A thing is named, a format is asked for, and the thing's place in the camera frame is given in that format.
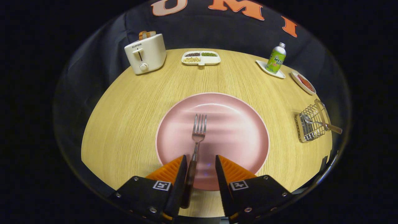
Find white square coaster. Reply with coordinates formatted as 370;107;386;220
256;60;286;79

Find wooden-handled metal spoon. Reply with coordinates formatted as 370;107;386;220
301;114;343;135

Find wooden-handled metal fork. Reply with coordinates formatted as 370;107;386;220
181;114;207;209

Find cream toaster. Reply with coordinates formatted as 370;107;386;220
124;33;167;75

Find metal wire basket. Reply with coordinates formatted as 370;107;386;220
295;99;331;143

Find green drink bottle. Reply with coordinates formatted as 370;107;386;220
266;42;287;74

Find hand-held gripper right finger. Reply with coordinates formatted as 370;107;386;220
215;155;293;223

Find white oval dish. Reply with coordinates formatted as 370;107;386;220
291;70;317;95

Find pink round plate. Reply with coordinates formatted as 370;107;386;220
155;92;270;191

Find white divided tray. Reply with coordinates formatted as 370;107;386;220
182;51;221;67

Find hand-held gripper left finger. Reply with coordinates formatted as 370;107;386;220
109;155;188;221

